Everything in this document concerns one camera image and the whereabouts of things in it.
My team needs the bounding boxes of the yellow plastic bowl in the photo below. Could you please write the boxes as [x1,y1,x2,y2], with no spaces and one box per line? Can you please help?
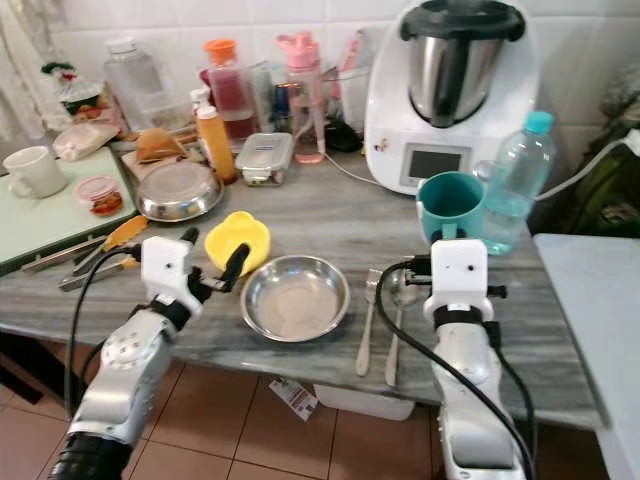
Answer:
[205,210,272,276]

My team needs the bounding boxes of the teal ceramic mug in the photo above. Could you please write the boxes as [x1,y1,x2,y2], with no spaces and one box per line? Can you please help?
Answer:
[417,171,489,244]

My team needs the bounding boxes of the shiny steel mixing bowl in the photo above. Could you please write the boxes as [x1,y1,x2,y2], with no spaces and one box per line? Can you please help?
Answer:
[136,160,223,222]

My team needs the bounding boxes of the steel fork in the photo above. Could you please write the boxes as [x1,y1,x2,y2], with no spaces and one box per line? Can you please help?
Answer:
[355,267,385,378]

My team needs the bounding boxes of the steel tongs orange tips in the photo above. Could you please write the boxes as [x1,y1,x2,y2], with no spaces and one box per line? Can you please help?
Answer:
[58,245,151,293]
[20,214,148,274]

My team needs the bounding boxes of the wide empty steel bowl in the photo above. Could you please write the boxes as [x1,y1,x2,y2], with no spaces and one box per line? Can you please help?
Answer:
[240,254,351,343]

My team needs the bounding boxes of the steel spoon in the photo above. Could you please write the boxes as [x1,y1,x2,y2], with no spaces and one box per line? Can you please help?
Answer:
[383,268,419,389]

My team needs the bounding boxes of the orange sauce squeeze bottle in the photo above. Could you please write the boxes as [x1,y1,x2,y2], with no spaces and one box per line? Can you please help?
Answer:
[195,105,238,186]

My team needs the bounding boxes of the brown bread in bag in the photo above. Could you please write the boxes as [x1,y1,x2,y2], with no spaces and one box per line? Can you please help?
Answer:
[135,127,186,164]

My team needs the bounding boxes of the small red lid container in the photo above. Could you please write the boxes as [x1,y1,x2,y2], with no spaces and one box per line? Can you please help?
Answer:
[74,175,123,217]

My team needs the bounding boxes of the blue cap water bottle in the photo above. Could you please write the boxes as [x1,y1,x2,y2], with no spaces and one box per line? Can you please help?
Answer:
[480,110,557,256]

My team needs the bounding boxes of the glass container grey lid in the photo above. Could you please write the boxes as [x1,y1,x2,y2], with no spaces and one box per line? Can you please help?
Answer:
[236,132,295,187]

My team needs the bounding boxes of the white kitchen cooking machine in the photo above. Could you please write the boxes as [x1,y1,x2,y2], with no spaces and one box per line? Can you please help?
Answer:
[364,0,541,196]

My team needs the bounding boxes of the small black round object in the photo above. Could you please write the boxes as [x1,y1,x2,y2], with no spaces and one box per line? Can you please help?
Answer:
[325,120,364,153]

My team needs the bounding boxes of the white filled food bag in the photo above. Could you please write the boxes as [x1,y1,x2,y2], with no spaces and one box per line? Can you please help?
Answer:
[52,121,119,161]

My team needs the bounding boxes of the white plastic bin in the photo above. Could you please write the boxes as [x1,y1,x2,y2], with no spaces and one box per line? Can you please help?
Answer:
[312,383,426,421]

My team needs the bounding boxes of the white paper tag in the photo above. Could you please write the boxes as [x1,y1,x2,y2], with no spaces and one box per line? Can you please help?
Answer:
[268,376,319,422]

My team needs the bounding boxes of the pale green cutting board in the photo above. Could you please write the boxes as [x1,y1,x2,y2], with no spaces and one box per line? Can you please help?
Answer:
[0,147,141,276]

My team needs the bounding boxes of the orange lid red bottle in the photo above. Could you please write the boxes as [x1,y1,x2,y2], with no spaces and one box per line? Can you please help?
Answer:
[202,38,256,143]

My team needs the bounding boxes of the blue drink can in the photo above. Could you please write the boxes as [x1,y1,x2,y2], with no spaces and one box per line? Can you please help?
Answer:
[268,83,293,133]

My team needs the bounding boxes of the large clear plastic bottle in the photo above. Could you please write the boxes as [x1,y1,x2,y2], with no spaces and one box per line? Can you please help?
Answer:
[102,37,169,131]

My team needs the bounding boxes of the white ceramic mug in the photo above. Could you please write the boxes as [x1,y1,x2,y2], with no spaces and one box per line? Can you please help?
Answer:
[3,146,68,199]

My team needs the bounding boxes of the clear plastic jug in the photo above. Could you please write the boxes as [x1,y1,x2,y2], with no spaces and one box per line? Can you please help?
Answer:
[325,65,371,131]

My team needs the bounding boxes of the dark green bag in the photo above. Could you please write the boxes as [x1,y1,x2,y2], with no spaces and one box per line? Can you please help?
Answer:
[538,120,640,238]

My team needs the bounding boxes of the pink drinking bottle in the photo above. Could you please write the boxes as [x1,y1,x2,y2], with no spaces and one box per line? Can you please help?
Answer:
[278,31,327,165]

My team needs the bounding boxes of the white side table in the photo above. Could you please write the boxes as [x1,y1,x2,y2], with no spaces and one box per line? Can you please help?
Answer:
[532,233,640,480]

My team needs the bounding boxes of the bottle with santa decoration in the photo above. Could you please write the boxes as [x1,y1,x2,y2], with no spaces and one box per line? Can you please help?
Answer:
[42,62,106,116]

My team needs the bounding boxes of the dark wooden table leg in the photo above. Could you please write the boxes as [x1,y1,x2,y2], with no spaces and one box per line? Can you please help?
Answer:
[0,330,83,421]

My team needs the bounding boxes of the white hanging towel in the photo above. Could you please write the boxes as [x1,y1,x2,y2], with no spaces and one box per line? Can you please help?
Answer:
[0,0,66,126]

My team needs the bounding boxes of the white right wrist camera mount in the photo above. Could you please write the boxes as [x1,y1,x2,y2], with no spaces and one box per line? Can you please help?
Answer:
[423,240,501,313]

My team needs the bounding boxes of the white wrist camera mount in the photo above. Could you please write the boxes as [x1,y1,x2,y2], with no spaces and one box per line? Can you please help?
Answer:
[141,237,196,306]
[423,240,501,313]

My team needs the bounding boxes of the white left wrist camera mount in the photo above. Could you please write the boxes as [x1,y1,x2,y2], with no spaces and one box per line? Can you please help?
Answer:
[141,237,196,306]

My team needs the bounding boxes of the thin white cable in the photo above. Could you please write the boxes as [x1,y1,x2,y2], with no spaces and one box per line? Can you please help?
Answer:
[323,152,373,189]

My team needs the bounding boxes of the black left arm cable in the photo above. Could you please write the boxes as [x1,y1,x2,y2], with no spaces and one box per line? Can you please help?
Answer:
[63,250,146,416]

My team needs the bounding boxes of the thick white cable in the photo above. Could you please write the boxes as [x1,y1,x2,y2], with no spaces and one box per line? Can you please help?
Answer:
[532,130,640,201]

